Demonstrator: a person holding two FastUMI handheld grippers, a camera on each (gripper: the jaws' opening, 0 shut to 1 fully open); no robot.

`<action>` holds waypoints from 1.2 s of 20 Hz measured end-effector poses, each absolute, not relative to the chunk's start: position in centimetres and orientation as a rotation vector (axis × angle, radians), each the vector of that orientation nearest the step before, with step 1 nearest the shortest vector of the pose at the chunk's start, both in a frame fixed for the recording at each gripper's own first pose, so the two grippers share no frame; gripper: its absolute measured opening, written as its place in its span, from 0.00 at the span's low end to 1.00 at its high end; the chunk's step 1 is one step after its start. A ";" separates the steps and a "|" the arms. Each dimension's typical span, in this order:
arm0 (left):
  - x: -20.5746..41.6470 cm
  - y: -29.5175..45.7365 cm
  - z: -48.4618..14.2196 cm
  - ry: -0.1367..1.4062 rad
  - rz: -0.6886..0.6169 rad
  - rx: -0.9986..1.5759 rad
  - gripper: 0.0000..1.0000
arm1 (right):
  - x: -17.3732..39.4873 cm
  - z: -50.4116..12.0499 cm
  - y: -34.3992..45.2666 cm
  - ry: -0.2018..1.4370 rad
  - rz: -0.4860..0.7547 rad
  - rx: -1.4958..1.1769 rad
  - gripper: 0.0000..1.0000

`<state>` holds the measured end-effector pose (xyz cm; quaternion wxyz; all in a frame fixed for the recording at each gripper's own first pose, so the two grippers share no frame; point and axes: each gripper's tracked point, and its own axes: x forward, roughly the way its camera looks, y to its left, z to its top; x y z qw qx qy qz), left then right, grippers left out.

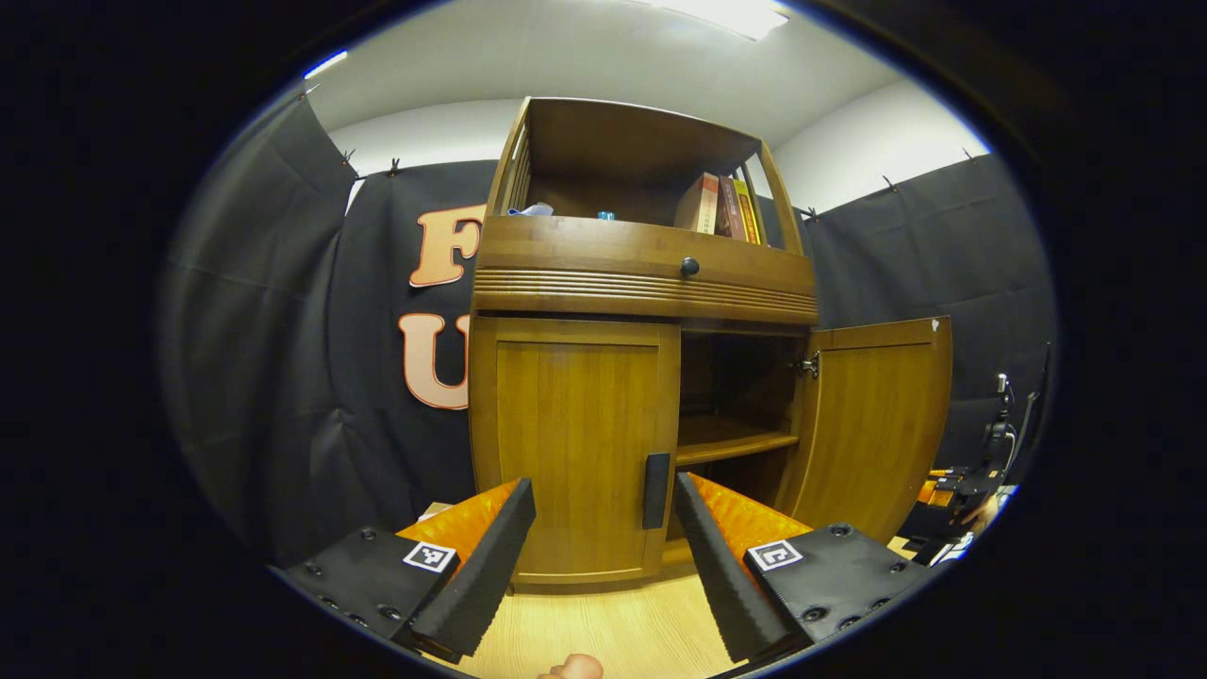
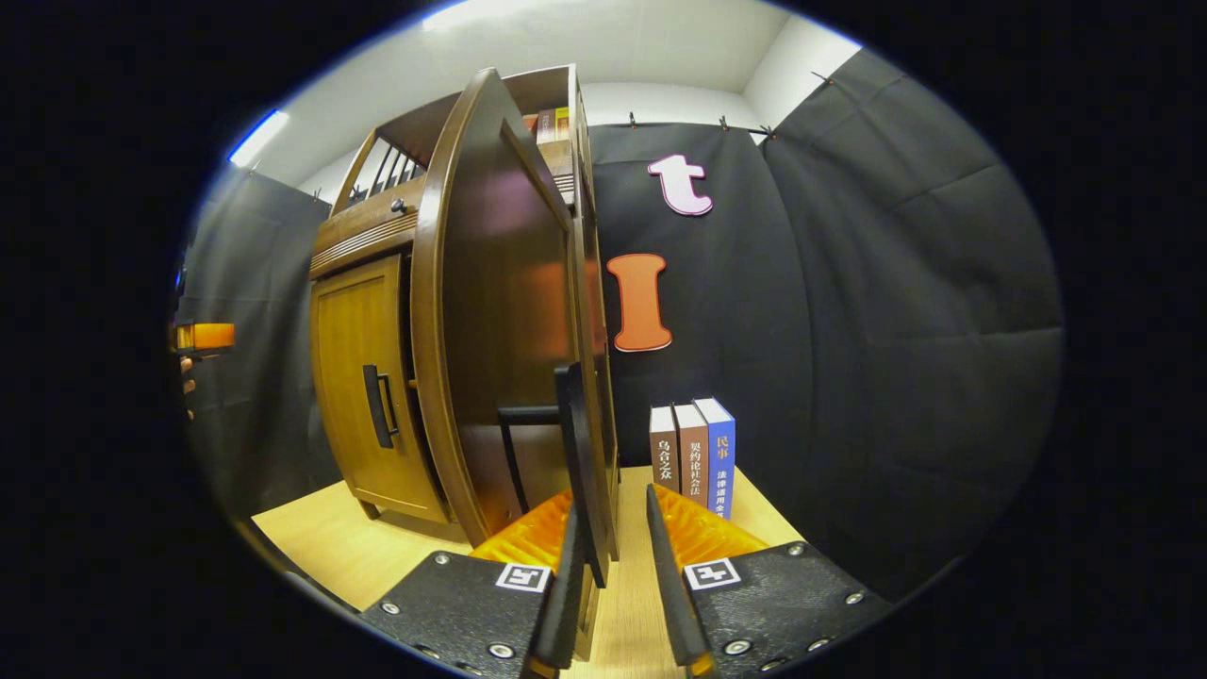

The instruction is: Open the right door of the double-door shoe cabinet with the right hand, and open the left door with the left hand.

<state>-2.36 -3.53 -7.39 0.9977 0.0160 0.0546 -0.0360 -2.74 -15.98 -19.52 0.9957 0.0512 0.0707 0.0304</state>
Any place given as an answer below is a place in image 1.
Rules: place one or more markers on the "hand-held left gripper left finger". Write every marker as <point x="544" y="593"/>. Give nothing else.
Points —
<point x="490" y="566"/>

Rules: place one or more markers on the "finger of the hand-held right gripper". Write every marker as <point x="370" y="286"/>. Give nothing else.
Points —
<point x="934" y="492"/>

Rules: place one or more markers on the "blue cloth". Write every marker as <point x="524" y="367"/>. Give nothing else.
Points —
<point x="535" y="209"/>

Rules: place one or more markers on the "wooden cabinet drawer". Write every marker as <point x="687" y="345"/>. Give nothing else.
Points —
<point x="585" y="255"/>

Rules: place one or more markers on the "small ceiling light panel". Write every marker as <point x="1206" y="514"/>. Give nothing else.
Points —
<point x="324" y="64"/>

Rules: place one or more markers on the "dark red book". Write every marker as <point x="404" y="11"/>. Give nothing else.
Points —
<point x="729" y="209"/>

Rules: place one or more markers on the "black backdrop cloth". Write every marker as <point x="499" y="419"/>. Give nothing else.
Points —
<point x="283" y="330"/>

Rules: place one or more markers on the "large ceiling light panel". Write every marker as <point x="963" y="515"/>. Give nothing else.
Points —
<point x="731" y="14"/>

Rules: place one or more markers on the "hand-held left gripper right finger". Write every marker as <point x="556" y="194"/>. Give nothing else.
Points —
<point x="717" y="575"/>

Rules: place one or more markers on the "wooden double-door shoe cabinet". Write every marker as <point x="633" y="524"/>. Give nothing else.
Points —
<point x="641" y="141"/>

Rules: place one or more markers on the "wooden shoe cabinet door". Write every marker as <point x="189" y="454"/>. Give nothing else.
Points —
<point x="877" y="424"/>
<point x="575" y="443"/>

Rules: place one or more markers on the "tan book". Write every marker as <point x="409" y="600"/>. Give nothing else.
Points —
<point x="696" y="205"/>

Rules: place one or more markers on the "yellow book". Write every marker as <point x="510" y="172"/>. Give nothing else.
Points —
<point x="747" y="213"/>

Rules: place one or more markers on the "black round drawer knob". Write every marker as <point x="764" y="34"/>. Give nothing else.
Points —
<point x="690" y="267"/>

